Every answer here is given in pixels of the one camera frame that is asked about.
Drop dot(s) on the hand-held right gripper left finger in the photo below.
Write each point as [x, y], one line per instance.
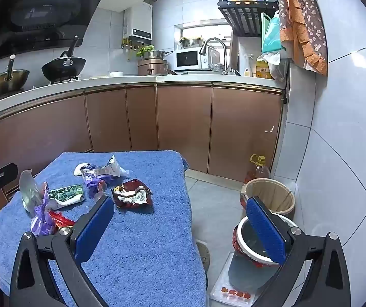
[94, 227]

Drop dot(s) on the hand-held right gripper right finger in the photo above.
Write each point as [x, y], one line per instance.
[266, 230]

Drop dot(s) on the white bin with red bag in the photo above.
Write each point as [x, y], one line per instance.
[243, 239]

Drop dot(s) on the clear plastic wrapper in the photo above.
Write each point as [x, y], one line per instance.
[29, 192]

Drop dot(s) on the green snack wrapper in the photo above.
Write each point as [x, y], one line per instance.
[67, 194]

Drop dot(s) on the dark red snack wrapper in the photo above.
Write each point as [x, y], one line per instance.
[133, 195]

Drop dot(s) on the purple plastic wrapper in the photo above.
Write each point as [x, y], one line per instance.
[43, 217]

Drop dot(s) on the white and purple packet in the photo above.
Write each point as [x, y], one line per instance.
[102, 168]

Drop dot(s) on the wooden waste basket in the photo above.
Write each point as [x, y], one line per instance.
[272, 195]

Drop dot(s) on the white tray with red pieces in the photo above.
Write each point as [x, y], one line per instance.
[243, 278]

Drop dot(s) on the amber oil bottle yellow cap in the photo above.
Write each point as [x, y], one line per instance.
[259, 171]

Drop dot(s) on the blue towel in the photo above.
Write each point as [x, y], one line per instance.
[151, 249]

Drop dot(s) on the round floor mat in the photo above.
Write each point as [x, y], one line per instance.
[204, 255]

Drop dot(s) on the bronze wok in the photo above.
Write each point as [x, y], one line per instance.
[6, 83]

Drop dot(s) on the gas stove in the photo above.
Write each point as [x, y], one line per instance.
[74, 79]

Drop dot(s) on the black wok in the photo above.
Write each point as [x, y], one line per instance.
[62, 67]

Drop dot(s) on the copper kitchen base cabinet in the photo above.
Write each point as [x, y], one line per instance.
[183, 124]

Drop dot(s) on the white bowl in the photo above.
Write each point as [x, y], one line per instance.
[116, 74]

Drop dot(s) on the yellow cooking oil bottle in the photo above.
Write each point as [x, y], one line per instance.
[263, 70]

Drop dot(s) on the black range hood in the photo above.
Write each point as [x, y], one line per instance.
[42, 12]

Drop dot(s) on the white spray bottle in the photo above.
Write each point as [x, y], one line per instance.
[248, 68]

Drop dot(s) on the white plastic bag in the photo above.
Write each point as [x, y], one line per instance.
[274, 62]

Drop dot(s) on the copper rice cooker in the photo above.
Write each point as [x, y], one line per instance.
[152, 67]

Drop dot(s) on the steel saucepan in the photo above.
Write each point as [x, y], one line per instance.
[155, 55]

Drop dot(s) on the white microwave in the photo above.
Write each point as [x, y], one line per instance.
[187, 59]

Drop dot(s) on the steel kitchen faucet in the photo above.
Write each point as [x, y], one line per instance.
[223, 46]

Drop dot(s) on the green plastic bag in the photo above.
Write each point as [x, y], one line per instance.
[272, 36]

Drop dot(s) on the steel bowl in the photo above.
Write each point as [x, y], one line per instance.
[191, 42]

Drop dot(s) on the white water heater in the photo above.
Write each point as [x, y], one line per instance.
[138, 22]

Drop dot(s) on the window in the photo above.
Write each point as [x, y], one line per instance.
[202, 31]

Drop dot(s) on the orange brown floral cloth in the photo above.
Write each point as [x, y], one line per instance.
[307, 22]

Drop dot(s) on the black wall rack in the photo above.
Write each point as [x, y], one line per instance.
[243, 19]

